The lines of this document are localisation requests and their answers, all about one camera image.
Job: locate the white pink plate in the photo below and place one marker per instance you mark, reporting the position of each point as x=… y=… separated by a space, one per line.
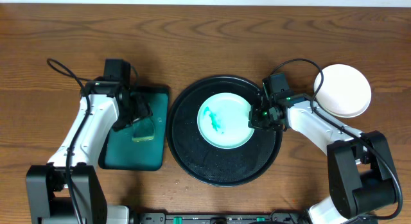
x=343 y=91

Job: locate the round black serving tray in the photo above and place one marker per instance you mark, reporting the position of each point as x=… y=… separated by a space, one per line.
x=205 y=162

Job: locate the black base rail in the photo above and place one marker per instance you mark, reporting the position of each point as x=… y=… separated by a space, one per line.
x=274 y=218

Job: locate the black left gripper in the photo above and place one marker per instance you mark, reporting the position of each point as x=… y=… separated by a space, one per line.
x=138 y=112

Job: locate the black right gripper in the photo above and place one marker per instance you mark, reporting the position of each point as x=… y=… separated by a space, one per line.
x=257 y=118

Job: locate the green yellow sponge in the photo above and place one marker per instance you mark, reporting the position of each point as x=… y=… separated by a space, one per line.
x=143 y=130

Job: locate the black rectangular water tray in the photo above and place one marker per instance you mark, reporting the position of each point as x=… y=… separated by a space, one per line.
x=121 y=152

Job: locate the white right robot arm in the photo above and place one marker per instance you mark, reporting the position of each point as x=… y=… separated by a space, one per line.
x=361 y=173

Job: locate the mint green plate front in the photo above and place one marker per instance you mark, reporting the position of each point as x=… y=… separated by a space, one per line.
x=223 y=120

